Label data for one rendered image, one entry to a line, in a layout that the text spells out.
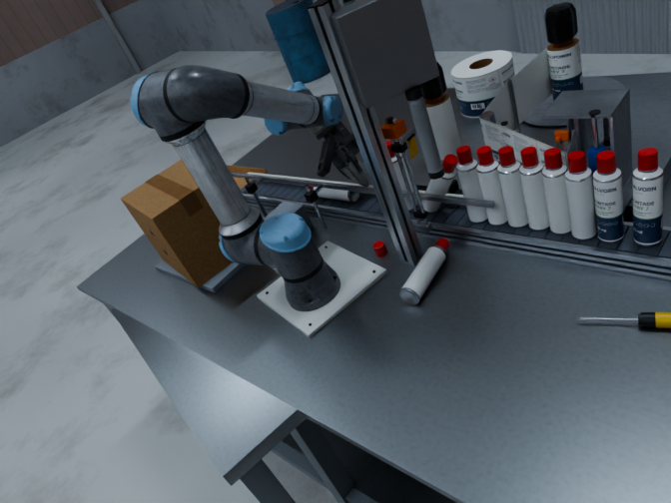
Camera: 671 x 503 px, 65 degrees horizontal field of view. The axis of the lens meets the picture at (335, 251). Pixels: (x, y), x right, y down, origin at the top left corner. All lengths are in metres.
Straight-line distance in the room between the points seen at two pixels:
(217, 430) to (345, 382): 0.31
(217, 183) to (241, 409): 0.53
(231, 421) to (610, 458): 0.75
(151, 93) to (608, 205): 0.97
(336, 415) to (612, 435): 0.50
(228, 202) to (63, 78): 9.99
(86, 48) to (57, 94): 1.00
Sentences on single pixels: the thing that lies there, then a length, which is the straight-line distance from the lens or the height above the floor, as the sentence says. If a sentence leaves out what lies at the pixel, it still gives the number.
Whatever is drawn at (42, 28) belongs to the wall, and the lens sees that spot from 11.20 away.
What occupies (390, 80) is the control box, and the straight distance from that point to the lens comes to 1.13.
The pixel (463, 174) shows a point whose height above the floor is 1.03.
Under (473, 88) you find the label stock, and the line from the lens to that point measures 1.86.
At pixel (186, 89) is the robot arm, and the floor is 1.45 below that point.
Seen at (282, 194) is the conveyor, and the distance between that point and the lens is 1.88.
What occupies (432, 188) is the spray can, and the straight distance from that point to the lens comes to 1.38.
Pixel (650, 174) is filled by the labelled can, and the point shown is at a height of 1.05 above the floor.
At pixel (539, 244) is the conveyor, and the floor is 0.87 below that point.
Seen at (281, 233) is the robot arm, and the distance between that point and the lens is 1.27.
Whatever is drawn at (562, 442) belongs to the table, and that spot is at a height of 0.83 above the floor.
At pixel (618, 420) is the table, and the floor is 0.83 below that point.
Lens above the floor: 1.69
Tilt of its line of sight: 33 degrees down
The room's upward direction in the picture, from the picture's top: 24 degrees counter-clockwise
